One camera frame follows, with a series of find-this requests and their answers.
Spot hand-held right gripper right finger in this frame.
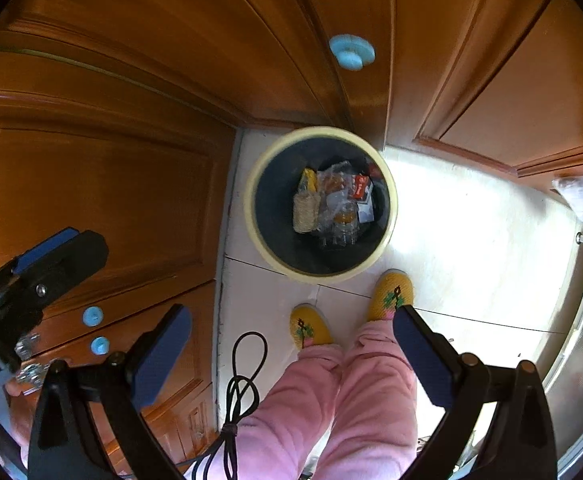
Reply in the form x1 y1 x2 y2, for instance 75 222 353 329
393 305 558 480

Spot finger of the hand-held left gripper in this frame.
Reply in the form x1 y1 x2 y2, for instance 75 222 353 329
0 227 80 306
1 230 110 323

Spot cream trash bin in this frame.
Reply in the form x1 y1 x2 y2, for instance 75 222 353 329
244 126 399 282

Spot yellow white packet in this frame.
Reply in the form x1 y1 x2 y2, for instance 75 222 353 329
299 169 320 197

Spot large blue cabinet knob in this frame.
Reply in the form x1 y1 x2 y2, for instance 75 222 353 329
329 34 376 71

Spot black cable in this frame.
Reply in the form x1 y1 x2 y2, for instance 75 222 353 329
186 331 268 480

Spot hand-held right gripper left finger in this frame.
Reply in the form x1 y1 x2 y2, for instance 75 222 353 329
27 304 193 480

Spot person's left hand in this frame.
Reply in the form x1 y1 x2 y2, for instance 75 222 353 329
4 379 39 403

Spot yellow knitted slipper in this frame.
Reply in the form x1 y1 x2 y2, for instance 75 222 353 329
366 270 416 323
290 304 334 351

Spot pink fleece pants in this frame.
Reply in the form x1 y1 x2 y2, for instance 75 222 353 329
231 317 419 480

